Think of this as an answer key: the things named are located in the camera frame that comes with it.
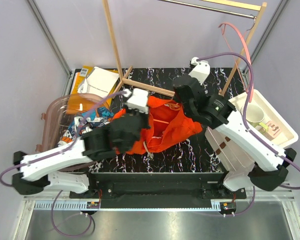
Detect orange clothes hanger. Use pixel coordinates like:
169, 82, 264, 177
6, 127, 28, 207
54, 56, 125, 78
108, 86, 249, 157
150, 101, 182, 125

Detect orange shorts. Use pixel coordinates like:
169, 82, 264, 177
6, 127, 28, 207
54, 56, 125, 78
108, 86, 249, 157
114, 96, 203, 155

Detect blue patterned shorts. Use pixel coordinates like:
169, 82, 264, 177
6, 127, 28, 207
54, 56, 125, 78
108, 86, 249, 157
56, 106, 115, 147

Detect pink clothes hanger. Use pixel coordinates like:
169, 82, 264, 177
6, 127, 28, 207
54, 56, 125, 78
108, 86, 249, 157
218, 21, 255, 103

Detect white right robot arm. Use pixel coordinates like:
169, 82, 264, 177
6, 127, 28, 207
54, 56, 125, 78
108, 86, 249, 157
172, 61, 296, 199

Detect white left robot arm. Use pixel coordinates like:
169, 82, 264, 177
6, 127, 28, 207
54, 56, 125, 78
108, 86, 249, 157
12, 110, 150, 198

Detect clear pink plastic bin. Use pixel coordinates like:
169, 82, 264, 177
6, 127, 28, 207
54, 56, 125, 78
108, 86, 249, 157
35, 93, 111, 153

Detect green mug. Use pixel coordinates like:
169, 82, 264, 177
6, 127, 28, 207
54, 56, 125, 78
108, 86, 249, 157
245, 104, 268, 133

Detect pink card in box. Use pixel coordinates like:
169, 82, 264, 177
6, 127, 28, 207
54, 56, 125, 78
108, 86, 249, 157
264, 120, 282, 140

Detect white drawer organizer box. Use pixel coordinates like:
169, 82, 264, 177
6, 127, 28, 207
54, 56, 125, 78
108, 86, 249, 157
204, 89, 300, 173

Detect wooden clothes rack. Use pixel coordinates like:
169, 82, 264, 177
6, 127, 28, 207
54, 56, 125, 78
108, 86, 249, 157
102, 0, 267, 97

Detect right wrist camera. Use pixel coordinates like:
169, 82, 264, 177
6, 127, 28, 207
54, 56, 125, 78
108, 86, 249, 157
189, 57, 211, 85

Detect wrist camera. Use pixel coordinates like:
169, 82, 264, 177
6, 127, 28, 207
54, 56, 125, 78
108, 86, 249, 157
189, 57, 211, 85
123, 88, 149, 114

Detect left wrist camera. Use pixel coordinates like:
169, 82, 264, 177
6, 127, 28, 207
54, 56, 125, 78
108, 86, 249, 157
123, 88, 149, 114

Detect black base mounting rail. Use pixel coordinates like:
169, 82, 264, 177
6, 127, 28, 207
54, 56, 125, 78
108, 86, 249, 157
38, 171, 278, 210

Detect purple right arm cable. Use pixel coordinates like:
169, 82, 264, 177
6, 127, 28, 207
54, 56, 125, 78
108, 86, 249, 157
197, 51, 300, 217

